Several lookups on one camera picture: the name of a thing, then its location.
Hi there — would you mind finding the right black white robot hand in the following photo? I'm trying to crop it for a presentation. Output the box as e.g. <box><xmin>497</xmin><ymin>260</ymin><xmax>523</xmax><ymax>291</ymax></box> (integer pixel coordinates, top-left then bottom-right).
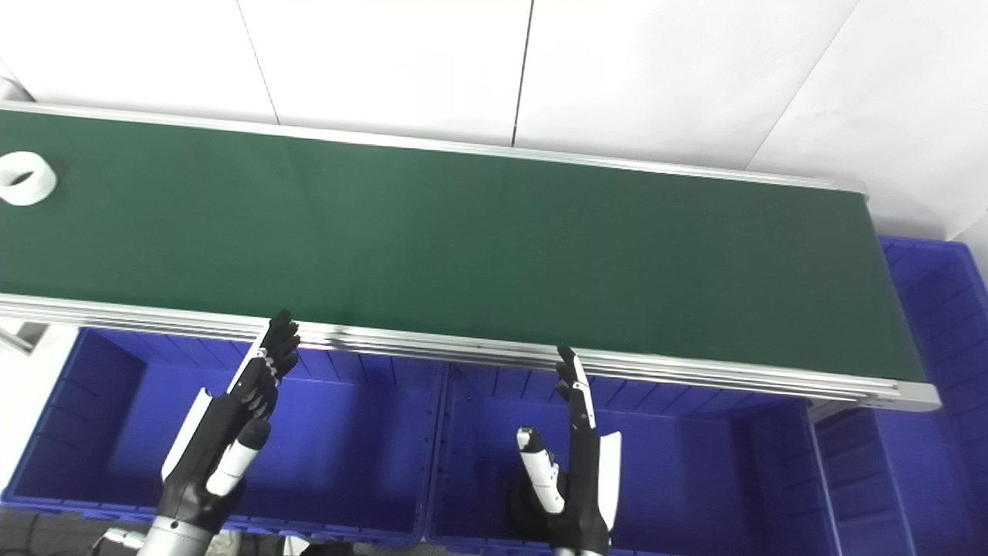
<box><xmin>508</xmin><ymin>345</ymin><xmax>623</xmax><ymax>554</ymax></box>

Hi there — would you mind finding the green conveyor belt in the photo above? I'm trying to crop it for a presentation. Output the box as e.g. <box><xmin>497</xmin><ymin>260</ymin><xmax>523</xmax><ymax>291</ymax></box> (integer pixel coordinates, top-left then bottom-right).
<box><xmin>0</xmin><ymin>100</ymin><xmax>942</xmax><ymax>414</ymax></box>

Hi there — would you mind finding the blue plastic bin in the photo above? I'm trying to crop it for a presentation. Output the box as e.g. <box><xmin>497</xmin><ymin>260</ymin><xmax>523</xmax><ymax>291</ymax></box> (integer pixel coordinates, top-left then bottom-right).
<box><xmin>427</xmin><ymin>361</ymin><xmax>821</xmax><ymax>556</ymax></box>
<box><xmin>0</xmin><ymin>327</ymin><xmax>447</xmax><ymax>546</ymax></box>
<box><xmin>807</xmin><ymin>236</ymin><xmax>988</xmax><ymax>556</ymax></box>

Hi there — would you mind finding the white plastic ring part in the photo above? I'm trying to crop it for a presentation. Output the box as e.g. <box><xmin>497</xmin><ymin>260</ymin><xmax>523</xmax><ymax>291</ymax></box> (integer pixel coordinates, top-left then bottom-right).
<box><xmin>0</xmin><ymin>151</ymin><xmax>58</xmax><ymax>207</ymax></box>

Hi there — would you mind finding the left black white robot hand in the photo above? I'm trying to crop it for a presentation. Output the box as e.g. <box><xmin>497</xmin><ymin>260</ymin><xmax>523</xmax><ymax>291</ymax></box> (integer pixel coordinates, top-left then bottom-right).
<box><xmin>157</xmin><ymin>310</ymin><xmax>302</xmax><ymax>535</ymax></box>

